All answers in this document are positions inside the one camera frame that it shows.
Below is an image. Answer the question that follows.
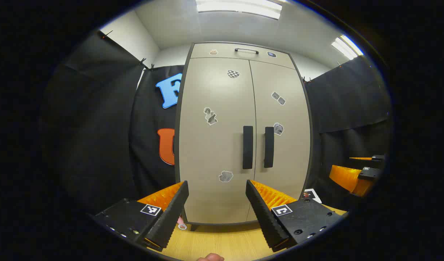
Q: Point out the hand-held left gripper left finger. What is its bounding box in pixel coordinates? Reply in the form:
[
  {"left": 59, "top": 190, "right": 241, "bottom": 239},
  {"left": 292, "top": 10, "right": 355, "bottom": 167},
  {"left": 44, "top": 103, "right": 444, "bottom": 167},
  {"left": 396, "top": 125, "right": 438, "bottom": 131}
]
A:
[{"left": 90, "top": 181, "right": 190, "bottom": 252}]

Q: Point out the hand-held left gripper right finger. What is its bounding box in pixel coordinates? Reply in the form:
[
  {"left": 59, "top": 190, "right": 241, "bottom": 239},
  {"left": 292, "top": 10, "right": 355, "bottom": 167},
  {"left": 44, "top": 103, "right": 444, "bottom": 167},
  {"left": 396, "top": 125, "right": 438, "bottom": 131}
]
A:
[{"left": 245, "top": 179, "right": 349, "bottom": 253}]

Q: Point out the beige cabinet door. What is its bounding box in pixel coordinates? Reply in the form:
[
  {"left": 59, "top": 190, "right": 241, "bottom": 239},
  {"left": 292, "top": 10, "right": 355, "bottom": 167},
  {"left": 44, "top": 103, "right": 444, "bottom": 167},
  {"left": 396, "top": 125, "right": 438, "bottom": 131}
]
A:
[
  {"left": 249, "top": 60, "right": 312, "bottom": 222},
  {"left": 178, "top": 57, "right": 257, "bottom": 224}
]

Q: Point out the beige double-door shoe cabinet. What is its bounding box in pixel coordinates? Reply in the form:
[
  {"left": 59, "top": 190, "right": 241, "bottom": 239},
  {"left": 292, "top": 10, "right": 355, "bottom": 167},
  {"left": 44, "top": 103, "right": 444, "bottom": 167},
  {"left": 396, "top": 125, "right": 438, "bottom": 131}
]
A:
[{"left": 174, "top": 42, "right": 314, "bottom": 226}]

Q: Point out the white printed card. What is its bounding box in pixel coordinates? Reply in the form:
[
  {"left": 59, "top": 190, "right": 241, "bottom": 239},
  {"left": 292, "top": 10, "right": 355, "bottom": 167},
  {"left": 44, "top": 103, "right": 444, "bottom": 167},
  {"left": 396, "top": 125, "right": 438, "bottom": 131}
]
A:
[{"left": 302, "top": 188, "right": 322, "bottom": 203}]

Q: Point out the long ceiling light panel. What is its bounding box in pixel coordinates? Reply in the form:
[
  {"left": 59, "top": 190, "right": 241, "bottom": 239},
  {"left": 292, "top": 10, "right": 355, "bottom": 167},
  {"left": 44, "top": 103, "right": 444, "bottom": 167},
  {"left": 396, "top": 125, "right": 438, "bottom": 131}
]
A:
[
  {"left": 195, "top": 0, "right": 283, "bottom": 20},
  {"left": 331, "top": 34, "right": 364, "bottom": 60}
]

